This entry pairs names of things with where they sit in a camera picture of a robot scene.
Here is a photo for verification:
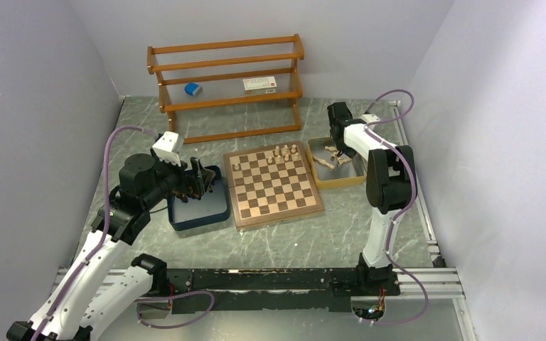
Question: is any white red card box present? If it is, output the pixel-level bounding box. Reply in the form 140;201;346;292
242;76;277;96

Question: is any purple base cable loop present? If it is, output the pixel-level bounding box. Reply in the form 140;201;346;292
134;288;216;330

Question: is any wooden two-tier shelf rack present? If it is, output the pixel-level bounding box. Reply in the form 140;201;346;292
146;34;305;144

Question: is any aluminium frame rail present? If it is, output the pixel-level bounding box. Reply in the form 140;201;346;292
388;99;467;302

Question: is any dark chess pieces pile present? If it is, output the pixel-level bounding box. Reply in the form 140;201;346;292
173;189;204;203

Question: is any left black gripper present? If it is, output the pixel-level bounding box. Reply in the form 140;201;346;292
142;147;214;208

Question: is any blue metal tin tray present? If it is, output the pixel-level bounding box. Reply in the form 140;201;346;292
167;165;231;231

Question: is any light queen chess piece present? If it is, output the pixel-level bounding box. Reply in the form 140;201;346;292
312;156;336;170

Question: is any gold metal tin tray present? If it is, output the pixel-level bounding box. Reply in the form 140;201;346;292
306;138;366;190

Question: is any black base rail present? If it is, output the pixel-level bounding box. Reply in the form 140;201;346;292
167;267;400;314

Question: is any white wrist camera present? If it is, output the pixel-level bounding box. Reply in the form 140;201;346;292
360;113;380;124
151;131;184;166

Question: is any wooden chess board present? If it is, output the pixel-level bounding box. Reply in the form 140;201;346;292
223;141;323;229

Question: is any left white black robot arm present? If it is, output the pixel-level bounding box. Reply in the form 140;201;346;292
6;152;216;340

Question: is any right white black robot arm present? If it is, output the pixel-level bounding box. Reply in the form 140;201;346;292
327;102;417;294

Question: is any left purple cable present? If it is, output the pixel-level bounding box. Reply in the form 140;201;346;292
28;125;159;341

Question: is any blue eraser block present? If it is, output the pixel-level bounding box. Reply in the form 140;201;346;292
183;82;203;97

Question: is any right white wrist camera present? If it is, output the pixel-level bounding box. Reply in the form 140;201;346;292
360;113;380;124

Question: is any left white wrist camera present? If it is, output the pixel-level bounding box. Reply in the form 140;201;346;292
151;131;184;166

